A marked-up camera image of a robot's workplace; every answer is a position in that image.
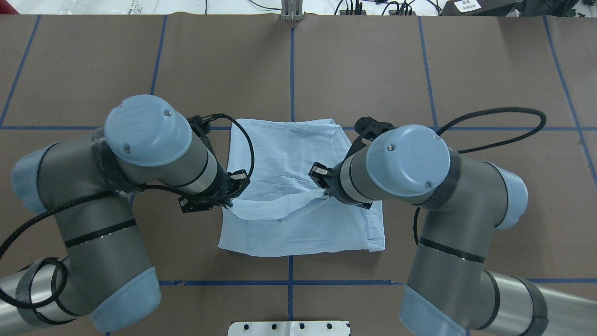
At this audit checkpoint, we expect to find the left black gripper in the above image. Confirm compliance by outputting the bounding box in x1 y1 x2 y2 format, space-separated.
179 168 250 213

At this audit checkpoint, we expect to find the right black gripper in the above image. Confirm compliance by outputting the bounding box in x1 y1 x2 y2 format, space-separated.
309 159 374 209

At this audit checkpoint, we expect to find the light blue button-up shirt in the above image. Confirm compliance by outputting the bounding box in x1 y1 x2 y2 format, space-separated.
218 119 386 257

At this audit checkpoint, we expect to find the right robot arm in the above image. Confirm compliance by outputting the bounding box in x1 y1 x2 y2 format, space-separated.
309 124 596 336

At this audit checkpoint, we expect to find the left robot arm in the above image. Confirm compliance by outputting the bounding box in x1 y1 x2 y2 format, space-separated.
1 94 252 336

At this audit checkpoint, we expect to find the black labelled box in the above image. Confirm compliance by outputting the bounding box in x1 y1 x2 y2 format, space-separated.
439 0 524 17

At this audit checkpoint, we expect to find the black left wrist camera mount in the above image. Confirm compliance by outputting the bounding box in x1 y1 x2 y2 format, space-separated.
186 115 215 155

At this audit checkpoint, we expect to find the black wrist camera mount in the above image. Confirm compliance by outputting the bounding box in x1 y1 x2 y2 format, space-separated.
345 116 396 159
186 115 215 155

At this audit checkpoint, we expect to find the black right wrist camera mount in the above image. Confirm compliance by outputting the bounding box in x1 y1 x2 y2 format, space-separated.
345 116 396 159

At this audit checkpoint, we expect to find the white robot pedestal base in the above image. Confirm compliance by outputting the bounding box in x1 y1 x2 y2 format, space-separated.
228 320 352 336

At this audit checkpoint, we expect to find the aluminium frame post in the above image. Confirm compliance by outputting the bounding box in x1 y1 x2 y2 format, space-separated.
281 0 304 21

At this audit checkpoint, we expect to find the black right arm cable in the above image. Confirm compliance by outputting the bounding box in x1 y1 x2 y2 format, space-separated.
413 107 547 247

